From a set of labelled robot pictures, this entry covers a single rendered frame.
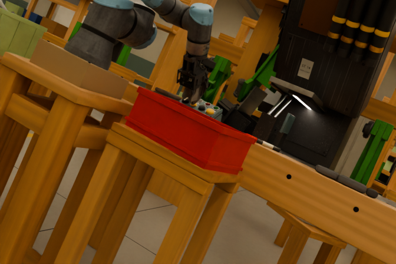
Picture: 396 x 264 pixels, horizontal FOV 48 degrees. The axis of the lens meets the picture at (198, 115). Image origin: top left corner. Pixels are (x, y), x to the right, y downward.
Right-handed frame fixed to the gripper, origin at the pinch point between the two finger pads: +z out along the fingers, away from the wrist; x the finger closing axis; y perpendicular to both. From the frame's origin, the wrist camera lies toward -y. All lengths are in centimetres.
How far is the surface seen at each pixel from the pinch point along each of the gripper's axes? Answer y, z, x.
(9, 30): 18, -7, -76
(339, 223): 10, 12, 61
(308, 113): -39, 11, 30
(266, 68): -31.8, -5.3, 11.7
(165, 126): 33.2, -11.8, 11.6
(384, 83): -957, 412, -42
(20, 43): 14, 0, -76
